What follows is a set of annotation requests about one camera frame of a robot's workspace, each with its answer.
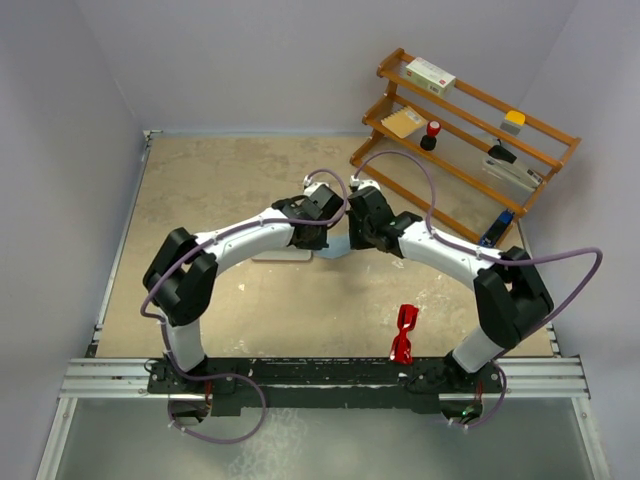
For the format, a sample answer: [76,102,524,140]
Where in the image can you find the blue cleaning cloth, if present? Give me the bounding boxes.
[313,234,351,260]

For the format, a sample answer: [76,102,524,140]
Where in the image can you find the pink glasses case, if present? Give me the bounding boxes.
[252,248,313,263]

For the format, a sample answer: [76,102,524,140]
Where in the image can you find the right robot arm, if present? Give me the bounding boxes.
[348,186,553,391]

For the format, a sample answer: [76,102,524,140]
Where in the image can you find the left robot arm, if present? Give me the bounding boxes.
[140,183,347,392]

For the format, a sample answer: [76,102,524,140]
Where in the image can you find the red sunglasses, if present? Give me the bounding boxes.
[389,304,419,365]

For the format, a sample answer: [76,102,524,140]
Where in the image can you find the red black stamp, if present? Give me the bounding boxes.
[420,120,441,151]

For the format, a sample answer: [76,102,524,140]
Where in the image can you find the wooden three-tier shelf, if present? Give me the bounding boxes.
[350,48,581,245]

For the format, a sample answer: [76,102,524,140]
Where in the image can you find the brown envelope packet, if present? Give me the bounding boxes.
[381,106,427,138]

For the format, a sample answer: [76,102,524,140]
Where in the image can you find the blue stapler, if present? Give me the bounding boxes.
[479,209,514,248]

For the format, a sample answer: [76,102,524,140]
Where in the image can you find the black stapler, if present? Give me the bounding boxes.
[488,143,517,164]

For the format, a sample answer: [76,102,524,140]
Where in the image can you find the white green box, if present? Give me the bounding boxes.
[404,57,457,98]

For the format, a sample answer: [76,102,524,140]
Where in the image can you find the yellow grey sponge block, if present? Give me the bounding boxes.
[500,110,526,137]

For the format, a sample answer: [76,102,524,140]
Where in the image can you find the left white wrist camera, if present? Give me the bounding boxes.
[302,177,330,197]

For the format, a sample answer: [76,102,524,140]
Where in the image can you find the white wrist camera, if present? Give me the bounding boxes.
[302,177,330,197]
[349,175,380,193]

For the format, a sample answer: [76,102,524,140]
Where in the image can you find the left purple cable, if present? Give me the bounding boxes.
[140,168,351,443]

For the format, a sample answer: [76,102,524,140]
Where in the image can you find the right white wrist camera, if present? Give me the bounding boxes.
[349,175,380,193]

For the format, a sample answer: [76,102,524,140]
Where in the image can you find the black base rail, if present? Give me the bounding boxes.
[147,357,504,418]

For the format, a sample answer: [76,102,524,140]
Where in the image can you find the aluminium frame rail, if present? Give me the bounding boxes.
[498,357,590,399]

